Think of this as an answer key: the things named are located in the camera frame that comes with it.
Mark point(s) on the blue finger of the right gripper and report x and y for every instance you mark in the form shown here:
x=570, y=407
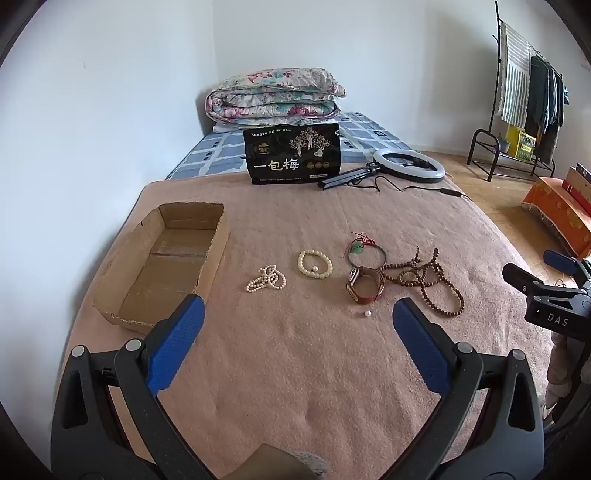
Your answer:
x=520, y=279
x=564, y=264

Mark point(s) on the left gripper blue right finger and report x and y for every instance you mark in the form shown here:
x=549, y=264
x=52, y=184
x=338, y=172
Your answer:
x=486, y=425

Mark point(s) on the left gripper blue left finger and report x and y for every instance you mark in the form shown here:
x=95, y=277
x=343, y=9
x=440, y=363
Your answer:
x=108, y=422

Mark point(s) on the brown wooden bead mala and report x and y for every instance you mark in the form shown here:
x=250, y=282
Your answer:
x=425, y=275

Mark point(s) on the dark thin bangle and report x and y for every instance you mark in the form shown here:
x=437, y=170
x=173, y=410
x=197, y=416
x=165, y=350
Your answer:
x=374, y=257

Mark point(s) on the red cord jade pendant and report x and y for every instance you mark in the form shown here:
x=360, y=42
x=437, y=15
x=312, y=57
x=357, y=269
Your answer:
x=360, y=242

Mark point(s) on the right hand in glove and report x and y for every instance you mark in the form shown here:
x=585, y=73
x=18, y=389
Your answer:
x=559, y=370

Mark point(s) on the orange patterned cloth furniture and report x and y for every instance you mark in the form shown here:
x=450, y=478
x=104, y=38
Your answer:
x=548, y=198

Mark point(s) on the yellow box on rack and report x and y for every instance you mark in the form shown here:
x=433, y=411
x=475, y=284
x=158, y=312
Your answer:
x=521, y=144

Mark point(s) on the black clothes rack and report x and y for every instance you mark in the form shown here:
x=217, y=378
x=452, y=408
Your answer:
x=489, y=149

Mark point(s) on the dark hanging clothes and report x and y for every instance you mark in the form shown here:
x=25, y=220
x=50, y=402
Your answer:
x=546, y=108

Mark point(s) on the black folded tripod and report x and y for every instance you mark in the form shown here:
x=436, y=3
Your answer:
x=355, y=175

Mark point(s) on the open cardboard box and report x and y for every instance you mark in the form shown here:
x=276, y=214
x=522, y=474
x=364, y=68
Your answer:
x=172, y=252

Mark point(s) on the striped hanging garment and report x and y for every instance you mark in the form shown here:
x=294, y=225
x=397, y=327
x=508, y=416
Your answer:
x=514, y=77

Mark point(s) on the folded floral quilt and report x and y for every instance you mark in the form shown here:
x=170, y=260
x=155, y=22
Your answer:
x=292, y=96

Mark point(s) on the blue checked bed sheet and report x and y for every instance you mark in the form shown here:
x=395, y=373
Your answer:
x=225, y=151

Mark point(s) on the white ring light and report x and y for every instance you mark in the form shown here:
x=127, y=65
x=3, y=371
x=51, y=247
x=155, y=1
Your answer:
x=411, y=165

